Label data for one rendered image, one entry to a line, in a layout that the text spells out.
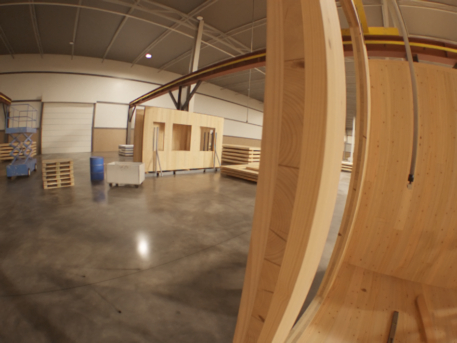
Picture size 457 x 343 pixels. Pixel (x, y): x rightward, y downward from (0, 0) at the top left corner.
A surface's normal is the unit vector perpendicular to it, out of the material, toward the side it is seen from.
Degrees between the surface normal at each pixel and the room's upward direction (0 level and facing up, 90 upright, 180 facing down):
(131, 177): 90
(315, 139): 90
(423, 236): 90
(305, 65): 90
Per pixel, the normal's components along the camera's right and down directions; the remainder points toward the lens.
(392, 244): -0.69, 0.06
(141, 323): 0.07, -0.99
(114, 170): 0.21, 0.17
